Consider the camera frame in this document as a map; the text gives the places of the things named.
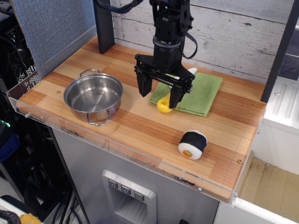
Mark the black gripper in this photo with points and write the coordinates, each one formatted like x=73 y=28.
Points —
x=163 y=66

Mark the yellow handled toy knife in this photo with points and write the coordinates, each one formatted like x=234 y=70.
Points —
x=163 y=104

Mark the stainless steel pot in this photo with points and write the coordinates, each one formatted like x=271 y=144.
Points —
x=94 y=97

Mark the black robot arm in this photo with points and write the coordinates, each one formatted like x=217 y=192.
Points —
x=172 y=20

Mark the green folded cloth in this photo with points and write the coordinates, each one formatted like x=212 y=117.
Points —
x=199 y=101

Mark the plush sushi roll toy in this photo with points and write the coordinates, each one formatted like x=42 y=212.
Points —
x=192 y=144

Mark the silver dispenser panel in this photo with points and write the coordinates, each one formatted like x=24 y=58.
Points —
x=129 y=201

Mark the blue fabric panel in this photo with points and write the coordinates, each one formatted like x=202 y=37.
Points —
x=54 y=29

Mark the clear acrylic table guard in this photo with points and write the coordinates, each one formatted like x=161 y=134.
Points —
x=139 y=132

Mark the white side cabinet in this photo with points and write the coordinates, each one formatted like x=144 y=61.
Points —
x=269 y=188

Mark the black vertical post left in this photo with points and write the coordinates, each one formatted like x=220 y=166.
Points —
x=104 y=26

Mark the black vertical post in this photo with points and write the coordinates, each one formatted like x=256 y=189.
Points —
x=286 y=38
x=104 y=26

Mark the black vertical post right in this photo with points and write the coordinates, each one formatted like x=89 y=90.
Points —
x=286 y=38

